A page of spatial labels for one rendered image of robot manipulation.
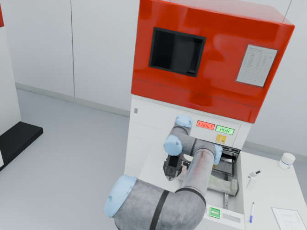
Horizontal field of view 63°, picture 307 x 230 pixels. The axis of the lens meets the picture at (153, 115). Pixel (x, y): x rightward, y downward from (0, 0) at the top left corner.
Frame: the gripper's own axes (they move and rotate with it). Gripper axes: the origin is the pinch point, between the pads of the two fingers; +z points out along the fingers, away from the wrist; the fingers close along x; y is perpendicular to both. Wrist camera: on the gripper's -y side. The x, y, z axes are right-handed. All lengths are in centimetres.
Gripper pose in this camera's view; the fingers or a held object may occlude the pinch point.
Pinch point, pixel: (169, 180)
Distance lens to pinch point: 127.3
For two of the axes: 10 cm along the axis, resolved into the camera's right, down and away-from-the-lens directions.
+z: -1.4, 8.4, 5.3
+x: -9.6, -2.4, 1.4
